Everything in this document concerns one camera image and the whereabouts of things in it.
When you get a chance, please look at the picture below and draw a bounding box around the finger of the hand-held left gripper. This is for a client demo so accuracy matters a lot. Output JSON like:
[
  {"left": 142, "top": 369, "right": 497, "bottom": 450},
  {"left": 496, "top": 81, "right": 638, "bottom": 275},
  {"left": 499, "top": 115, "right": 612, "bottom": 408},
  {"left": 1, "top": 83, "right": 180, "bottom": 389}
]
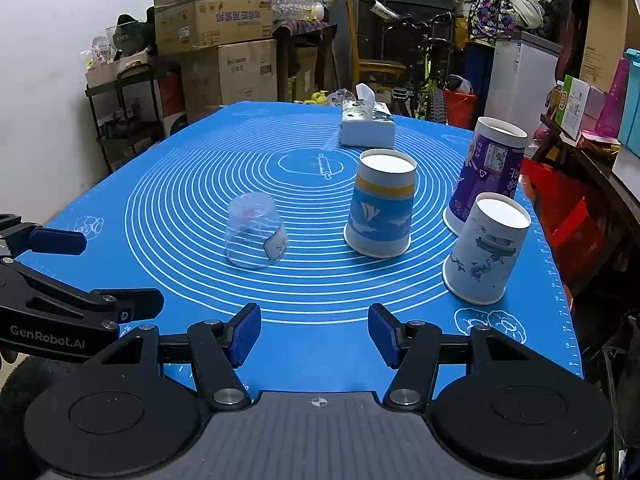
[
  {"left": 0, "top": 259, "right": 165, "bottom": 324},
  {"left": 0, "top": 214, "right": 89, "bottom": 261}
]

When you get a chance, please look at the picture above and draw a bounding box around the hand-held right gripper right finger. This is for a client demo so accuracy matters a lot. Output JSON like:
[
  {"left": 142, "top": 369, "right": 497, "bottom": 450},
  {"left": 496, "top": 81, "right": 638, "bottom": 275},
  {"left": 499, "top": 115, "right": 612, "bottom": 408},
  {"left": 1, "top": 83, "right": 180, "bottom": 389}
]
[{"left": 368, "top": 304, "right": 543, "bottom": 407}]

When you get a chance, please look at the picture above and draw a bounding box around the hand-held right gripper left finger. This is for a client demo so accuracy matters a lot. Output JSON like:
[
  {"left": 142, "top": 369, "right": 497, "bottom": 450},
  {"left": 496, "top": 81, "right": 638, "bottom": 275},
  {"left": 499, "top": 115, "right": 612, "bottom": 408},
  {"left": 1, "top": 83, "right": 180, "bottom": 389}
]
[{"left": 90, "top": 303, "right": 262, "bottom": 411}]

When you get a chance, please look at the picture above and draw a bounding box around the clear plastic cup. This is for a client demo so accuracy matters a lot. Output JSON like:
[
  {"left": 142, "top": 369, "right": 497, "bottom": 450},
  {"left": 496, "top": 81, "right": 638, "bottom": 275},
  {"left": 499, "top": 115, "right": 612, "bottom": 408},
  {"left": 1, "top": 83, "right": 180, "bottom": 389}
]
[{"left": 223, "top": 192, "right": 289, "bottom": 270}]

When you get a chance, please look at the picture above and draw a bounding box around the white ink-print paper cup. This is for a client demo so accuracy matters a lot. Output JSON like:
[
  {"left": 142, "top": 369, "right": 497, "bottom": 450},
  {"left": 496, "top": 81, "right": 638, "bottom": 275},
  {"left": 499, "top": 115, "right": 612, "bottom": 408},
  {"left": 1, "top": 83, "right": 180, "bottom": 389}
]
[{"left": 442, "top": 192, "right": 532, "bottom": 306}]

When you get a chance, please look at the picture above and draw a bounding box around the blue sailboat paper cup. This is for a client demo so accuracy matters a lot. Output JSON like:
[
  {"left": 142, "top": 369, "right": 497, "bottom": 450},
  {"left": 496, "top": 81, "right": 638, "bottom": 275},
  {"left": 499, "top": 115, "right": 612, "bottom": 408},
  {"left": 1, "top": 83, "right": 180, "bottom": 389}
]
[{"left": 343, "top": 148, "right": 418, "bottom": 260}]

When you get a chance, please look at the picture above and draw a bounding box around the purple paper cup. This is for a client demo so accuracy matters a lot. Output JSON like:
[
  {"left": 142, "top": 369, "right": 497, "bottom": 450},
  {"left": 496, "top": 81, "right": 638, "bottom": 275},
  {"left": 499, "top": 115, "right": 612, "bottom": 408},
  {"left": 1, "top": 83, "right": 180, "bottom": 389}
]
[{"left": 443, "top": 116, "right": 529, "bottom": 237}]

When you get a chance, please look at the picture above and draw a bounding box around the blue silicone baking mat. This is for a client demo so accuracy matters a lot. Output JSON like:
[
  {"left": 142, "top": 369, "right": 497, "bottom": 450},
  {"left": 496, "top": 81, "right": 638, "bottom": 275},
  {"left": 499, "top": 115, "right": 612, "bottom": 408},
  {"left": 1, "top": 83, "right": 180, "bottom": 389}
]
[{"left": 15, "top": 101, "right": 586, "bottom": 401}]

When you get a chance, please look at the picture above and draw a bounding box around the black metal rack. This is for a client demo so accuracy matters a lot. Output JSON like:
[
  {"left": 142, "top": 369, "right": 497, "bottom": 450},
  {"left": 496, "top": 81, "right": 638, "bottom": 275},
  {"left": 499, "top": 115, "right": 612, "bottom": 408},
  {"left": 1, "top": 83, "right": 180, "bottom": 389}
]
[{"left": 84, "top": 62, "right": 173, "bottom": 176}]

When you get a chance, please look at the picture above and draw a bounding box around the white tissue box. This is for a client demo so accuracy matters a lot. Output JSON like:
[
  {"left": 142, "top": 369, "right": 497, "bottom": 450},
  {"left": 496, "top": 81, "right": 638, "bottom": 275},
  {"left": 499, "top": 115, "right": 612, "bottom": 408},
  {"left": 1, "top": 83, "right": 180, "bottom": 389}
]
[{"left": 339, "top": 83, "right": 397, "bottom": 150}]

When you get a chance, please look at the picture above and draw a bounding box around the dark green cap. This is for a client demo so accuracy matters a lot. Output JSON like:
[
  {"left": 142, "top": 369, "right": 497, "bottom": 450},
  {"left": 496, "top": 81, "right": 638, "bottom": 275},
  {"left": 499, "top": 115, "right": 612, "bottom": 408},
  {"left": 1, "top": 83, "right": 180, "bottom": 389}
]
[{"left": 111, "top": 14, "right": 152, "bottom": 57}]

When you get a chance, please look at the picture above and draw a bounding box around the red plastic bag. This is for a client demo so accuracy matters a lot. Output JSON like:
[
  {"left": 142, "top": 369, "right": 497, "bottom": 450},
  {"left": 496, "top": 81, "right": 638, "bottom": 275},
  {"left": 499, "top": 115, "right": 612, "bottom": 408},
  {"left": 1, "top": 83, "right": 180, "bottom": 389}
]
[{"left": 520, "top": 157, "right": 607, "bottom": 283}]

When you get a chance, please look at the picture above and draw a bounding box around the red bucket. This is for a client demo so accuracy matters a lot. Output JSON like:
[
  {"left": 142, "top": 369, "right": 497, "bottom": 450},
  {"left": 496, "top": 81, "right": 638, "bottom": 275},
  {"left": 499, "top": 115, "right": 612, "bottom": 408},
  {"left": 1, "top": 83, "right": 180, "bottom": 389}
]
[{"left": 444, "top": 87, "right": 478, "bottom": 131}]

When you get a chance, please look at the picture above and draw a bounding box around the large plain cardboard box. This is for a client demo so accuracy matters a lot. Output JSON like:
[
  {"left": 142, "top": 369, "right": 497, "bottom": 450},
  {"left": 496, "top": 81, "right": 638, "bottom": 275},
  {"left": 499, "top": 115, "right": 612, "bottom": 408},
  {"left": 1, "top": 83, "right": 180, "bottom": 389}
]
[{"left": 179, "top": 39, "right": 279, "bottom": 123}]

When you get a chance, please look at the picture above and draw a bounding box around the dark wooden shelf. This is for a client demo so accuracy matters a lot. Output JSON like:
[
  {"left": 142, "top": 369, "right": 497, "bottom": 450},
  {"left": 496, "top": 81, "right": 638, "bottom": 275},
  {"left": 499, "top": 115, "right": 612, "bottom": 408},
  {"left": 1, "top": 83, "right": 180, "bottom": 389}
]
[{"left": 539, "top": 114, "right": 640, "bottom": 311}]

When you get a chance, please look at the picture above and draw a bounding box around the open printed cardboard box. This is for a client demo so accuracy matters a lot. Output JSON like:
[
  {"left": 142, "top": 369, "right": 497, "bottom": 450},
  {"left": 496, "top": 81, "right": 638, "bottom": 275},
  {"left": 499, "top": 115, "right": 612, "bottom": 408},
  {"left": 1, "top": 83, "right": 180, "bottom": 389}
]
[{"left": 152, "top": 0, "right": 275, "bottom": 56}]

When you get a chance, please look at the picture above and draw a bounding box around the black bicycle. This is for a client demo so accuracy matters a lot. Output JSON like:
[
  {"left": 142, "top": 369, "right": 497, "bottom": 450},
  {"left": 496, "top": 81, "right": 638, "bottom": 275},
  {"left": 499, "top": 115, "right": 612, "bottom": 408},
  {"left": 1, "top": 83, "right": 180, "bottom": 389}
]
[{"left": 369, "top": 0, "right": 468, "bottom": 125}]

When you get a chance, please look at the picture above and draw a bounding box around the white chest freezer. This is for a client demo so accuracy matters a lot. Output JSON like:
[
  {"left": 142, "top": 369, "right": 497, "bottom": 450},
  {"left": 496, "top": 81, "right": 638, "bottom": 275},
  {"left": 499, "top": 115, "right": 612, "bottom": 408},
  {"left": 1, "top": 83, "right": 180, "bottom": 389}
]
[{"left": 484, "top": 31, "right": 563, "bottom": 136}]

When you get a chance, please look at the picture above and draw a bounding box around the wooden chair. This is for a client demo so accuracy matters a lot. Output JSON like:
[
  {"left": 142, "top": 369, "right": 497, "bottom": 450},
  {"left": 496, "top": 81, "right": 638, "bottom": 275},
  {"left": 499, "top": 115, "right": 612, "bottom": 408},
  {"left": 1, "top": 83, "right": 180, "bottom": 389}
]
[{"left": 346, "top": 0, "right": 407, "bottom": 92}]

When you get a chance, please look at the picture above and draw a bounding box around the green and white box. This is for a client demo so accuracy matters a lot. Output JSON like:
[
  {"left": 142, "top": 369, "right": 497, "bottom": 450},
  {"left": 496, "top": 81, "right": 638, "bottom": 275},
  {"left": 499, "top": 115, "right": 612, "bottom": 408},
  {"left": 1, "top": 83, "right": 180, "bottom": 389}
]
[{"left": 559, "top": 76, "right": 592, "bottom": 141}]

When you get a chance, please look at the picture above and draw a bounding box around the dark wooden side table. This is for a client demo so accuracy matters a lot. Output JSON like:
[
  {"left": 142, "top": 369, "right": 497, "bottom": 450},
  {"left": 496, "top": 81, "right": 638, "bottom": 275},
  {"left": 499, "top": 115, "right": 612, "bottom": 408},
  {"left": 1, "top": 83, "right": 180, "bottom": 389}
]
[{"left": 272, "top": 20, "right": 339, "bottom": 103}]

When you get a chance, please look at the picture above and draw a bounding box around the pink gift bag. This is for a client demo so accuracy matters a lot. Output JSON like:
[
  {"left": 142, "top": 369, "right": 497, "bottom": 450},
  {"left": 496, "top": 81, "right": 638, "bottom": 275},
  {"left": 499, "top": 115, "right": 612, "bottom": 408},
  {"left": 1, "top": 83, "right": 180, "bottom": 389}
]
[{"left": 596, "top": 57, "right": 631, "bottom": 139}]

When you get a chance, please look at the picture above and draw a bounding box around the bag of clear plastic bottles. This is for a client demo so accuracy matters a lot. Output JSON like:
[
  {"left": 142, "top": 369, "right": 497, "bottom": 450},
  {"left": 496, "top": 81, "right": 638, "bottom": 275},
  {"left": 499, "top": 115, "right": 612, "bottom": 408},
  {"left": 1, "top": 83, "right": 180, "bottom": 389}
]
[{"left": 272, "top": 0, "right": 326, "bottom": 23}]

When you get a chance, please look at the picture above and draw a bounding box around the teal box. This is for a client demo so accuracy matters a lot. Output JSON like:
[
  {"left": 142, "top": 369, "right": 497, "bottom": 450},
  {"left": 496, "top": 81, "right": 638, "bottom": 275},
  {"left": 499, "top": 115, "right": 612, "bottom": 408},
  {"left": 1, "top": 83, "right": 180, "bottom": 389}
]
[{"left": 617, "top": 49, "right": 640, "bottom": 159}]

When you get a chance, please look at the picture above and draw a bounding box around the floral fabric bag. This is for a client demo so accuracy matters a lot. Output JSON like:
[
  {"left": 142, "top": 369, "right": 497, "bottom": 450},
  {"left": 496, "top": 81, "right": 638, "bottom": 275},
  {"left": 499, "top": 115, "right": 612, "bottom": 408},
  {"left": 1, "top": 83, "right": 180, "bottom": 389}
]
[{"left": 470, "top": 0, "right": 517, "bottom": 41}]

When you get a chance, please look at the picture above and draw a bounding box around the tall brown cardboard box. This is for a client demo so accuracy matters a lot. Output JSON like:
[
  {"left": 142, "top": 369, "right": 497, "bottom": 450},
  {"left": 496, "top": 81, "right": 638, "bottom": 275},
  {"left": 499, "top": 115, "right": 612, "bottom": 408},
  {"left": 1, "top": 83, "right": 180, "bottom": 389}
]
[{"left": 580, "top": 0, "right": 634, "bottom": 93}]

